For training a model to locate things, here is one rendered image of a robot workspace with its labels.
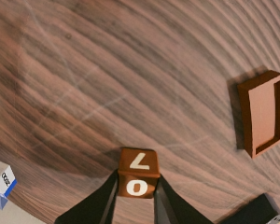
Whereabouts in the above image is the orange number cube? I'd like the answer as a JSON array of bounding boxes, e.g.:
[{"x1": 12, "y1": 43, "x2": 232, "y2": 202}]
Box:
[{"x1": 117, "y1": 148, "x2": 161, "y2": 199}]

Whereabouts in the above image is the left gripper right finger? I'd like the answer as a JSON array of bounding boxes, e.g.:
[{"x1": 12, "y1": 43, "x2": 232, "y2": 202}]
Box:
[{"x1": 154, "y1": 173, "x2": 215, "y2": 224}]

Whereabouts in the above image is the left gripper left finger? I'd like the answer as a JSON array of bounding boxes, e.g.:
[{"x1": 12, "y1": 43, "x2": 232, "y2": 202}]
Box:
[{"x1": 53, "y1": 169, "x2": 118, "y2": 224}]

